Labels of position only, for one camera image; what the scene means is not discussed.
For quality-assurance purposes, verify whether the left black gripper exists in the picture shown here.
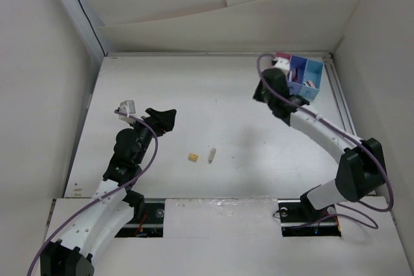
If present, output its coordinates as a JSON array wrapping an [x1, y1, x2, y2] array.
[[127, 109, 175, 165]]

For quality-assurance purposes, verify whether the yellow eraser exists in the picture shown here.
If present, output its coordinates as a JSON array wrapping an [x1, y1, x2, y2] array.
[[188, 153, 199, 162]]

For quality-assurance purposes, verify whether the grey eraser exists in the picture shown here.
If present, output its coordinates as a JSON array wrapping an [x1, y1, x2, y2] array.
[[208, 148, 217, 164]]

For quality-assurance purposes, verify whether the white eraser pink sleeve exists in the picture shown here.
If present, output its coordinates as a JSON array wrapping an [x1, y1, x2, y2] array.
[[303, 80, 317, 89]]

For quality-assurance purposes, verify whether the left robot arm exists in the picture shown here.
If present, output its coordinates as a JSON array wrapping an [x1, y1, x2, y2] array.
[[38, 101, 177, 275]]

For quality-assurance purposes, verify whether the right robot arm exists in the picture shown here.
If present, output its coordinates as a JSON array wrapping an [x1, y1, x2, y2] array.
[[253, 68, 391, 220]]

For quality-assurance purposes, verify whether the purple container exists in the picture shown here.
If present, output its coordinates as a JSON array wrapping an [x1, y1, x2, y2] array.
[[287, 55, 307, 95]]

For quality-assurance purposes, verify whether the pink container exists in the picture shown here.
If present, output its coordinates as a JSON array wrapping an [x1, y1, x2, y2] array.
[[275, 51, 291, 60]]

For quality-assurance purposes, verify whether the light blue container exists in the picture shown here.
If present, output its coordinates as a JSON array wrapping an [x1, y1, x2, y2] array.
[[300, 59, 324, 100]]

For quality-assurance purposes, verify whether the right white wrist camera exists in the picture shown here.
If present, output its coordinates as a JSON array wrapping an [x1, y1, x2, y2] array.
[[272, 57, 290, 74]]

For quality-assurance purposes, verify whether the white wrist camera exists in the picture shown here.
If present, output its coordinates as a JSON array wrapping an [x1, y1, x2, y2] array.
[[272, 57, 290, 74], [114, 100, 136, 124]]

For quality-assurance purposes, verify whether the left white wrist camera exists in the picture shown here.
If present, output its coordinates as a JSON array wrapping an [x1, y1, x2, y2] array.
[[114, 100, 136, 124]]

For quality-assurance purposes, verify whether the aluminium frame rail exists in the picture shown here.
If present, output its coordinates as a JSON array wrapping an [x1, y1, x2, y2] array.
[[323, 52, 357, 136]]

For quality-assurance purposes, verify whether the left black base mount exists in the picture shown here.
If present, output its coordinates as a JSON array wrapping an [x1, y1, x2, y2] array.
[[116, 191, 166, 238]]

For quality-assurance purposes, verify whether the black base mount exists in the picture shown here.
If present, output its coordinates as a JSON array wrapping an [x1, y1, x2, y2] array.
[[116, 191, 166, 238], [272, 199, 342, 237]]

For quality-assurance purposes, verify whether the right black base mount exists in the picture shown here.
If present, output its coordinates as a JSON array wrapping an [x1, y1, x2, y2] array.
[[272, 199, 342, 237]]

